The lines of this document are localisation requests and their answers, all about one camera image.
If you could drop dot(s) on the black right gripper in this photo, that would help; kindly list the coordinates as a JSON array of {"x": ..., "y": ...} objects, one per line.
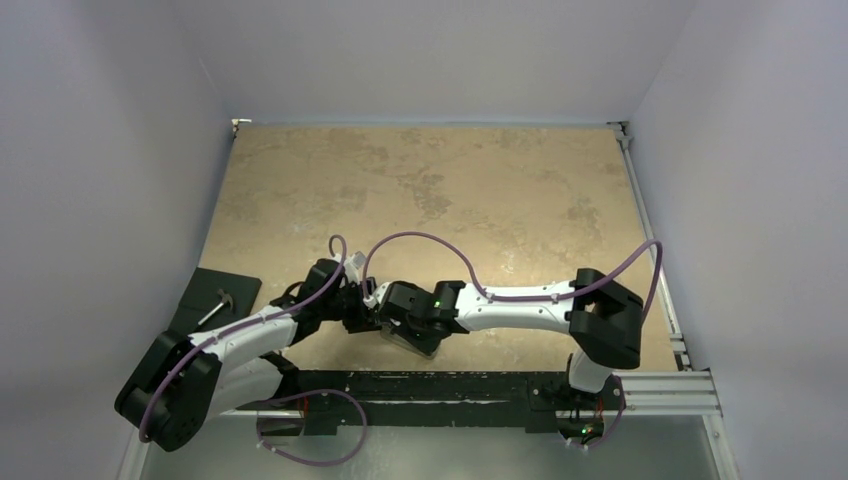
[{"x": 400, "y": 327}]

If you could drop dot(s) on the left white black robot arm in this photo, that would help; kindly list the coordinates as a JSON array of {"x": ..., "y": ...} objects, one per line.
[{"x": 184, "y": 380}]

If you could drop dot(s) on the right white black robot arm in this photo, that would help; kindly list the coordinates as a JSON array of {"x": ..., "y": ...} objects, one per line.
[{"x": 603, "y": 318}]

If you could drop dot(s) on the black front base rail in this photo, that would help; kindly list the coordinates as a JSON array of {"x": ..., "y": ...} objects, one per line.
[{"x": 534, "y": 401}]

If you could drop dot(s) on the metal hammer tool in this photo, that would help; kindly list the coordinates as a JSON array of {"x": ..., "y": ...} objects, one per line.
[{"x": 226, "y": 303}]

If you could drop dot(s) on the black mat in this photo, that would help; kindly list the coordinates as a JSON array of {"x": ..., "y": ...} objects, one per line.
[{"x": 200, "y": 296}]

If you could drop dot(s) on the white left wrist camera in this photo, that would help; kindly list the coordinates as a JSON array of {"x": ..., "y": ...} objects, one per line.
[{"x": 353, "y": 266}]

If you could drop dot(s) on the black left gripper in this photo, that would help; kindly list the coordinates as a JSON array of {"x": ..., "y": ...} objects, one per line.
[{"x": 364, "y": 318}]

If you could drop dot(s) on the white universal AC remote control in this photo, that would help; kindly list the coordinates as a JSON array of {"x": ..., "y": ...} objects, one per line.
[{"x": 407, "y": 344}]

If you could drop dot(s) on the aluminium frame rail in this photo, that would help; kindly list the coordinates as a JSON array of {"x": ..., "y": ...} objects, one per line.
[{"x": 713, "y": 421}]

